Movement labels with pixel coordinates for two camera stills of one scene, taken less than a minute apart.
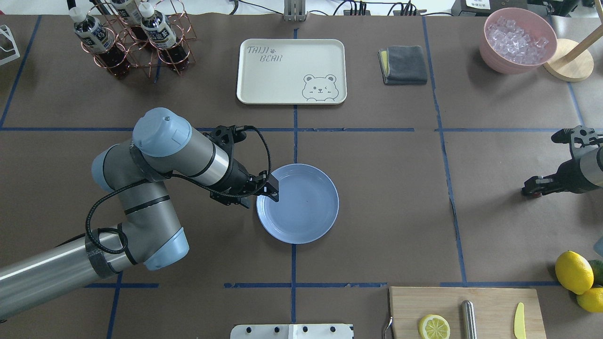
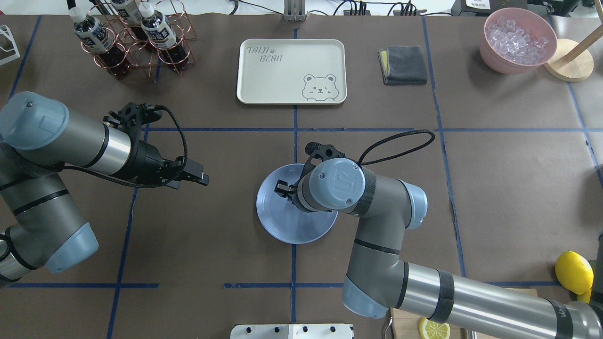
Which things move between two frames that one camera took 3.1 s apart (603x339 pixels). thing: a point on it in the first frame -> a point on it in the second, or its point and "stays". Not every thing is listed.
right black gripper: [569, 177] -> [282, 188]
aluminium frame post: [295, 11] stays
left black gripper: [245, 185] -> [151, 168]
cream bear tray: [291, 72] stays
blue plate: [308, 205] stays
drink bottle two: [162, 36] stays
